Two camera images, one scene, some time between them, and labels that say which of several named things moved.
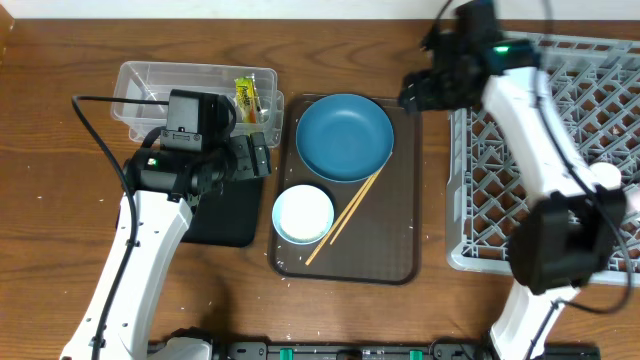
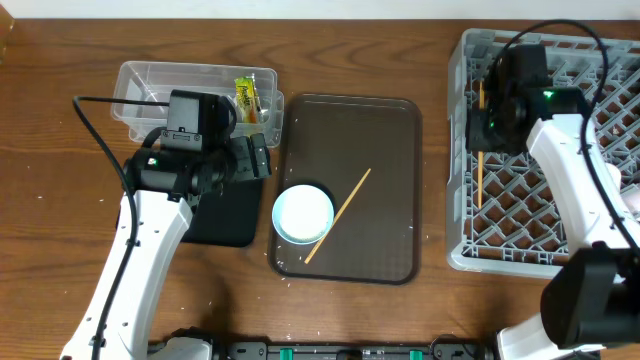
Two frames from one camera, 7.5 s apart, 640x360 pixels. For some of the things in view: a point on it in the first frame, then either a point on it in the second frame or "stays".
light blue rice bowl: (302, 214) stays
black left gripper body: (239, 166) stays
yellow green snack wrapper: (247, 99) stays
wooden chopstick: (354, 207) -> (480, 153)
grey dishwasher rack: (592, 82) stays
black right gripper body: (432, 94) -> (486, 134)
